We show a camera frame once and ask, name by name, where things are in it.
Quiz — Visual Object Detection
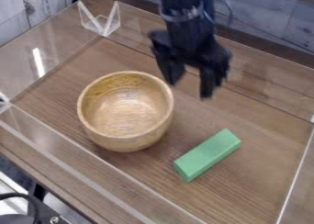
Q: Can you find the clear acrylic corner bracket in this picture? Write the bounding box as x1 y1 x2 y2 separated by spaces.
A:
77 1 120 37

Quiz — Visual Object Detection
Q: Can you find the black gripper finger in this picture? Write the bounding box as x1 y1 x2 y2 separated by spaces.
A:
200 63 230 98
152 47 185 85

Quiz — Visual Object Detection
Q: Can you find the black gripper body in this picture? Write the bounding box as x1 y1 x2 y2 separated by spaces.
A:
148 14 231 68

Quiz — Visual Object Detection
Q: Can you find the wooden bowl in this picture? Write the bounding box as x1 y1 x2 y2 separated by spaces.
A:
77 71 173 152

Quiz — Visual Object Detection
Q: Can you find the black stand with cable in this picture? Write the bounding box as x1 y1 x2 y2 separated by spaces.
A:
0 180 71 224

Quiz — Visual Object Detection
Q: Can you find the clear acrylic barrier wall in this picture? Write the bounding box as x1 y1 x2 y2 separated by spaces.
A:
0 0 314 224

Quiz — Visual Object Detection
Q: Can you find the green rectangular block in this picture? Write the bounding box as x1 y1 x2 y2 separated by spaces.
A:
172 129 240 182

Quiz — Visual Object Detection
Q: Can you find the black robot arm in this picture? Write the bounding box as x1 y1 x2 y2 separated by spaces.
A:
148 0 231 98

